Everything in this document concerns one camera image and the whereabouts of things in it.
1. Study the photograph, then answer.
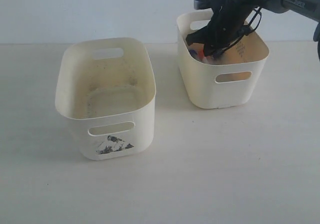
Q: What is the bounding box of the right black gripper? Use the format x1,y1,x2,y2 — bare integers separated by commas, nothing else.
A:
185,0,251,57

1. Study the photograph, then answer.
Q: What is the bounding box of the orange-capped clear tube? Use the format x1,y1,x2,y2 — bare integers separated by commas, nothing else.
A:
196,49,208,63

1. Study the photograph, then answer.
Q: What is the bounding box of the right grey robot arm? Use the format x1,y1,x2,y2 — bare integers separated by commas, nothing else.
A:
185,0,320,58

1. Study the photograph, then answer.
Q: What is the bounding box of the cream plastic bin with sticker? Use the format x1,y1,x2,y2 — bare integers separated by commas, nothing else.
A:
55,38,157,160

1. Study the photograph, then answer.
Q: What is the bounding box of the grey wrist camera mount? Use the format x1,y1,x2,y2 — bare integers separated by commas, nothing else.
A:
193,0,226,10

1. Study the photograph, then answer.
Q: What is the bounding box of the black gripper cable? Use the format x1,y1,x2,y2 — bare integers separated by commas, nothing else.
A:
212,7,263,59

